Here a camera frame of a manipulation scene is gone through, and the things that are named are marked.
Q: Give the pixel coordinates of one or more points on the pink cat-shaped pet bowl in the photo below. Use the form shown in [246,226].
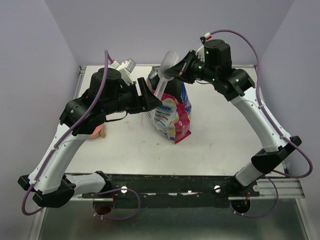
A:
[99,132]

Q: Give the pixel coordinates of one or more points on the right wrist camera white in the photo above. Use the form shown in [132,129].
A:
[200,53]

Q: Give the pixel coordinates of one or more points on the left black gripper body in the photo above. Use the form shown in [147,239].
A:
[134,102]

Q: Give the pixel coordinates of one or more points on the pet food bag pink white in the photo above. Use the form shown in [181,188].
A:
[173,118]

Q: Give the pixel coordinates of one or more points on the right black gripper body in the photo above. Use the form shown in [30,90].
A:
[196,69]

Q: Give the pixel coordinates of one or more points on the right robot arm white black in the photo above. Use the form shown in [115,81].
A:
[238,88]

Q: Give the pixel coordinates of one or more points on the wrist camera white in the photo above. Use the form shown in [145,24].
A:
[125,68]
[200,53]

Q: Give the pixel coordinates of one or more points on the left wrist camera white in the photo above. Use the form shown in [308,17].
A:
[125,68]

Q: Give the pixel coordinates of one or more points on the black mounting base rail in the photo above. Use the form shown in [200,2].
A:
[128,191]

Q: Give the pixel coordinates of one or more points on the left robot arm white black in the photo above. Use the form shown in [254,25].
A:
[107,94]

